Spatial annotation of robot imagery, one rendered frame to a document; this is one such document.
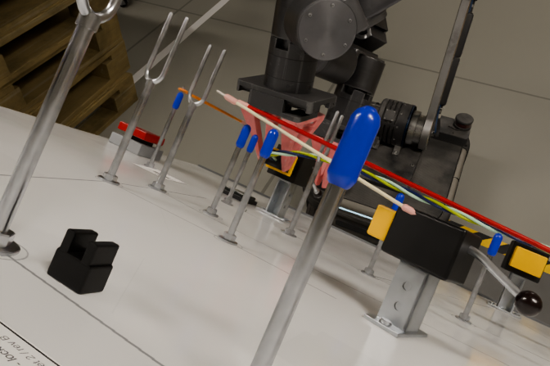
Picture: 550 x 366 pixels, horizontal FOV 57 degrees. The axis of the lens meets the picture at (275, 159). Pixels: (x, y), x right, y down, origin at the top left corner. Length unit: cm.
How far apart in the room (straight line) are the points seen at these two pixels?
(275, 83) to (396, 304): 31
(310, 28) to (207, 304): 32
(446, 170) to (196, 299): 182
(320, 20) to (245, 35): 268
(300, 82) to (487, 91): 238
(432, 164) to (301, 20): 157
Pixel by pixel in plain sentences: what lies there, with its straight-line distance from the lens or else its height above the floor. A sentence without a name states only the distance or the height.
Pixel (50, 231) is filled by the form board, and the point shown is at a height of 141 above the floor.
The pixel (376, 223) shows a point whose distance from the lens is 33.
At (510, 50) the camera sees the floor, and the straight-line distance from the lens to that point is 331.
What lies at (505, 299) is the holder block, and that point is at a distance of 82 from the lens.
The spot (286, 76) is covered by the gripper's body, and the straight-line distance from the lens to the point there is 56.
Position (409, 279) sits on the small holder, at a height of 132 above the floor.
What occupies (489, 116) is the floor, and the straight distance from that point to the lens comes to 273.
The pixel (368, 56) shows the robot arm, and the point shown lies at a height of 119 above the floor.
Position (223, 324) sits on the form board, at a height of 141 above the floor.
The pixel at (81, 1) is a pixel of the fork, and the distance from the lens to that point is 18.
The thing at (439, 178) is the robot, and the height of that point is 24.
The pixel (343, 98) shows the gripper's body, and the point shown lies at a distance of 74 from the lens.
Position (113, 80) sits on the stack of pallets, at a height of 18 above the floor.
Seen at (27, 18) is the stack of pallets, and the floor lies 66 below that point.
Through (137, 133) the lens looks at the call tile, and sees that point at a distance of 74.
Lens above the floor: 158
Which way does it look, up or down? 44 degrees down
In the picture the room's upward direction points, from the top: straight up
